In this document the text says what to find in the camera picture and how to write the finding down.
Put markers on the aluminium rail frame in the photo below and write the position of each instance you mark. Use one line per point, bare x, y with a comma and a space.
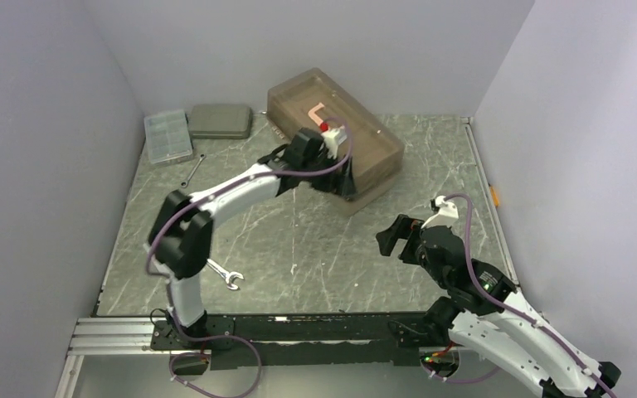
298, 255

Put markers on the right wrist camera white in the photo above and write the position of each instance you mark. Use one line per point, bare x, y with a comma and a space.
445, 214

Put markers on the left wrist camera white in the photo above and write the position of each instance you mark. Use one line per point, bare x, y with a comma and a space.
333, 137

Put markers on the clear plastic parts box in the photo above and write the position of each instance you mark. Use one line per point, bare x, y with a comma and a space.
167, 136

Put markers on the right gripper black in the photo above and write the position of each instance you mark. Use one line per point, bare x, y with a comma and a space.
403, 227

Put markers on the beige plastic toolbox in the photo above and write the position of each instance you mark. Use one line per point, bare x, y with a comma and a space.
315, 101

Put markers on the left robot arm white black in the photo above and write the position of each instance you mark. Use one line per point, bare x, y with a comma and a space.
179, 245

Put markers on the large silver open wrench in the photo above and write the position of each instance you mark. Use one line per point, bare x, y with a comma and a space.
229, 277

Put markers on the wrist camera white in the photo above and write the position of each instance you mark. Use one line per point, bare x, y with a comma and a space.
445, 214
333, 137

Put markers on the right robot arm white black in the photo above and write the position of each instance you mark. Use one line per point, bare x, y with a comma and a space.
483, 311

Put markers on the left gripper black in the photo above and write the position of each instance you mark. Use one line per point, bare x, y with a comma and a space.
341, 183

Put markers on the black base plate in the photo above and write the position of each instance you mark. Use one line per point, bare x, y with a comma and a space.
235, 340

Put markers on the grey flat case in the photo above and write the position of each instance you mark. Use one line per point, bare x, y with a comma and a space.
220, 121

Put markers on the yellow utility knife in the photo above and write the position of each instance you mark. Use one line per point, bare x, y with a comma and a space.
494, 196

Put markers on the small silver wrench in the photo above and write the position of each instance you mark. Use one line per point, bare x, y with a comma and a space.
185, 182

